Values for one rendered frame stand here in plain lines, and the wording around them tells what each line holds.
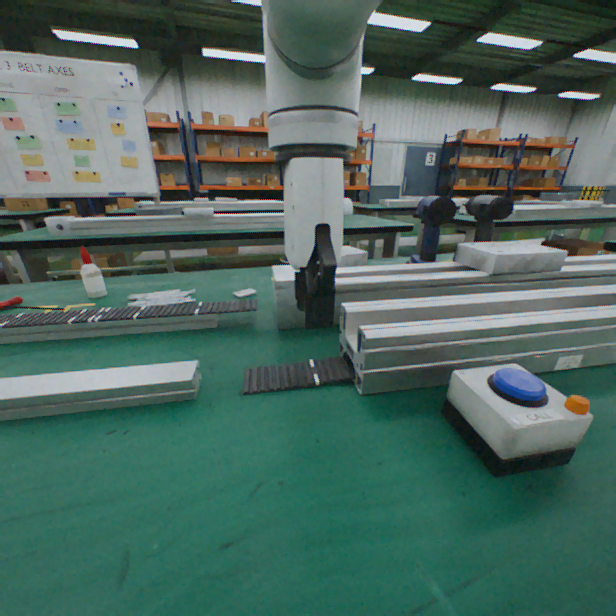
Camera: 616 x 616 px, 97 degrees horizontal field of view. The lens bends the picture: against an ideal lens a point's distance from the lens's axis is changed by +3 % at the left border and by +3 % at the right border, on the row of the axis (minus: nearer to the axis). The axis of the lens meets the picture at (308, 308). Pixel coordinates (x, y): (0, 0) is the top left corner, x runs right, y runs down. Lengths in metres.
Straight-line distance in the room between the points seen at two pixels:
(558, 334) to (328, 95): 0.39
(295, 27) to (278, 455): 0.32
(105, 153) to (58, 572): 3.13
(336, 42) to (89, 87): 3.16
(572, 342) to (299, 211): 0.40
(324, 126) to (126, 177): 3.01
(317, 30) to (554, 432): 0.34
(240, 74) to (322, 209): 11.07
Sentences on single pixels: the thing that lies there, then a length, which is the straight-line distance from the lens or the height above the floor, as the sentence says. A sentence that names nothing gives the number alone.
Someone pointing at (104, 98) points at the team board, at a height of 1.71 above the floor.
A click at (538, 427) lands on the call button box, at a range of 0.31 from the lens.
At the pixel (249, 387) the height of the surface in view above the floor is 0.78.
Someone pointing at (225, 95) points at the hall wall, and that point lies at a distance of 11.10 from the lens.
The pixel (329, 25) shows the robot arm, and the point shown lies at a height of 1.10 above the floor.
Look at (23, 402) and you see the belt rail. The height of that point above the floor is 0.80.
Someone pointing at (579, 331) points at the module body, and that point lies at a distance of 0.51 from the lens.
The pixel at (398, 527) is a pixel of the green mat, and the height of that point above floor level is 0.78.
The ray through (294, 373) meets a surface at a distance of 0.38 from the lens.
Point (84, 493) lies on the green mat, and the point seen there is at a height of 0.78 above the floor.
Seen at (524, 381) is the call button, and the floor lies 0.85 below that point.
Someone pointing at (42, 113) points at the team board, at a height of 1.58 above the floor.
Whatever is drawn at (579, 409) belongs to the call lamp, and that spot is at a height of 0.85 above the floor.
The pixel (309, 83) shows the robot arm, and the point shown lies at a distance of 0.27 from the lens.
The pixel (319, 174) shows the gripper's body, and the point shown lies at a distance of 0.26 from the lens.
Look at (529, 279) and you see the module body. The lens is 0.72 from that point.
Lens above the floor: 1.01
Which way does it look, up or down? 24 degrees down
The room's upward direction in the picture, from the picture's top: straight up
